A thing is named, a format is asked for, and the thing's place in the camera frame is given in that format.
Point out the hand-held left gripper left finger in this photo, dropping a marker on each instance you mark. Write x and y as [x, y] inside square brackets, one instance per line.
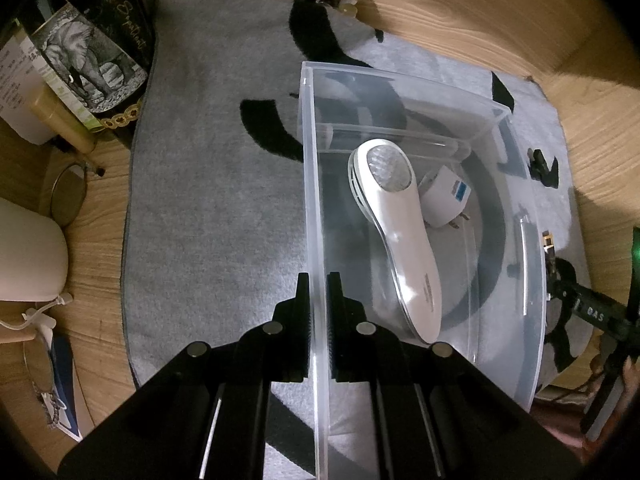
[303, 332]

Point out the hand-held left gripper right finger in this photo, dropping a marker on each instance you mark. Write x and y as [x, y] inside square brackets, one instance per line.
[333, 332]

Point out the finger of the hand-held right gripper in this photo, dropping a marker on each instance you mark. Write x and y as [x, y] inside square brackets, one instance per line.
[592, 307]
[602, 400]

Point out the black and gold lighter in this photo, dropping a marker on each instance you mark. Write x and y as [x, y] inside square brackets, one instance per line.
[549, 247]

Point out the small black bottle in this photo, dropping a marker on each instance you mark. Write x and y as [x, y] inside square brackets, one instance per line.
[544, 166]

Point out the clear plastic storage box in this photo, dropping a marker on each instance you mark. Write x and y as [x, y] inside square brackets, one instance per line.
[450, 110]

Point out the white handheld massager device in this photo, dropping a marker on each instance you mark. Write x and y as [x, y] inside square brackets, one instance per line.
[395, 220]

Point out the grey mat with black letters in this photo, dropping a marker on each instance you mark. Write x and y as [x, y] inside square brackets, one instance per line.
[210, 210]

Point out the white plug adapter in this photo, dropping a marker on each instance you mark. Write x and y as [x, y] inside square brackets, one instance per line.
[445, 197]

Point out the blue booklet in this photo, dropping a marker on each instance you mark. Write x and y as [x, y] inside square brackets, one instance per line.
[67, 400]

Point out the white cylindrical device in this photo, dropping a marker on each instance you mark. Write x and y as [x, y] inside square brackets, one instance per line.
[30, 250]

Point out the yellow tube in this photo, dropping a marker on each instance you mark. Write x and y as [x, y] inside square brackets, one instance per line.
[65, 120]

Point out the small trinket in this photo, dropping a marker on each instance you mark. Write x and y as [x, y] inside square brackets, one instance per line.
[345, 6]

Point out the dark wine bottle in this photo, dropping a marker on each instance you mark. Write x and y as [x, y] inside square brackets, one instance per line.
[85, 60]

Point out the white handwritten note paper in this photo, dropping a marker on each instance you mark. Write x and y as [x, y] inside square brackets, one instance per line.
[17, 85]

